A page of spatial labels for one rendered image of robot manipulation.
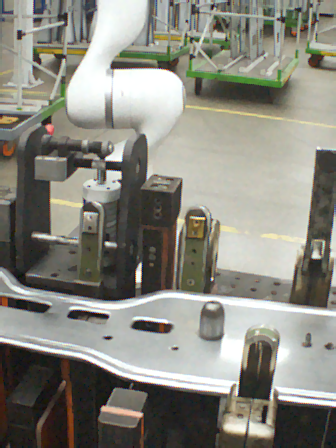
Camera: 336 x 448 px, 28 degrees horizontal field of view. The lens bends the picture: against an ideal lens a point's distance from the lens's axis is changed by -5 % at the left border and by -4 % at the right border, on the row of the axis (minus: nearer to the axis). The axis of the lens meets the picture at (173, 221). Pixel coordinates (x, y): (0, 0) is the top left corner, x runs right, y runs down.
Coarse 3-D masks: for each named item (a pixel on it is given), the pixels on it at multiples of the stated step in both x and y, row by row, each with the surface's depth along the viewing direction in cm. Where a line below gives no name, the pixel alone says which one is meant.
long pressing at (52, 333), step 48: (0, 288) 96; (0, 336) 84; (48, 336) 85; (96, 336) 86; (144, 336) 87; (192, 336) 87; (240, 336) 88; (288, 336) 88; (144, 384) 78; (192, 384) 78; (288, 384) 78
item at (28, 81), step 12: (24, 0) 692; (24, 12) 696; (24, 24) 701; (24, 36) 706; (24, 48) 711; (24, 60) 716; (24, 72) 722; (12, 84) 727; (24, 84) 726; (36, 84) 730
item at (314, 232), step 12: (324, 156) 89; (324, 168) 90; (324, 180) 94; (312, 192) 93; (324, 192) 94; (312, 204) 94; (324, 204) 94; (312, 216) 94; (324, 216) 95; (312, 228) 95; (324, 228) 95; (324, 240) 96; (324, 252) 95; (324, 264) 95
